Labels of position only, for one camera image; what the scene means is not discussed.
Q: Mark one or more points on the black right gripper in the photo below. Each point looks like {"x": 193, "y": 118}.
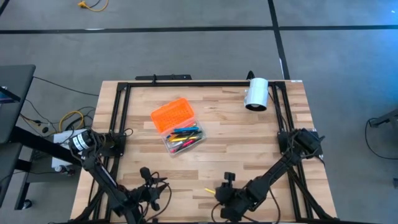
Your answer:
{"x": 236, "y": 200}

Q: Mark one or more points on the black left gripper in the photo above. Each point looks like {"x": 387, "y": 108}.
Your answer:
{"x": 149, "y": 197}

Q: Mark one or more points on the yellow highlighter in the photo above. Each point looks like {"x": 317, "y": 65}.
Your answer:
{"x": 210, "y": 190}
{"x": 183, "y": 139}

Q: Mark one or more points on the pink highlighter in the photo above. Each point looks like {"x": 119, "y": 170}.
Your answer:
{"x": 186, "y": 145}

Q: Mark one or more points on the long black pen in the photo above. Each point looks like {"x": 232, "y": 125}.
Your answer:
{"x": 194, "y": 133}

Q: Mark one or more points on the blue pen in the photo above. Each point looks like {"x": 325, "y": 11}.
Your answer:
{"x": 186, "y": 129}

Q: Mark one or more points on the clear supply box orange lid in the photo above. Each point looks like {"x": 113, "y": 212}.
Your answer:
{"x": 172, "y": 113}

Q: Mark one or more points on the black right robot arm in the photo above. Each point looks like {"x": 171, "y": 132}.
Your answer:
{"x": 280, "y": 168}

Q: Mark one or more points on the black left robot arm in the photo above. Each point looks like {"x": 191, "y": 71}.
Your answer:
{"x": 102, "y": 177}

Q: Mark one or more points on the white power box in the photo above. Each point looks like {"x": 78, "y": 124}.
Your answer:
{"x": 60, "y": 161}

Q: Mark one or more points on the dark grey desk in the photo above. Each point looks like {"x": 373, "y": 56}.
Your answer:
{"x": 15, "y": 93}

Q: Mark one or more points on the dark metal stand base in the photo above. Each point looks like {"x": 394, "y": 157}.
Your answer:
{"x": 385, "y": 119}

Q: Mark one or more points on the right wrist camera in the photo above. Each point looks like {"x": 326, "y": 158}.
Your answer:
{"x": 229, "y": 177}

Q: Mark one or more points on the black mounting bracket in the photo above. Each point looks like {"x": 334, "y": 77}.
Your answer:
{"x": 174, "y": 76}

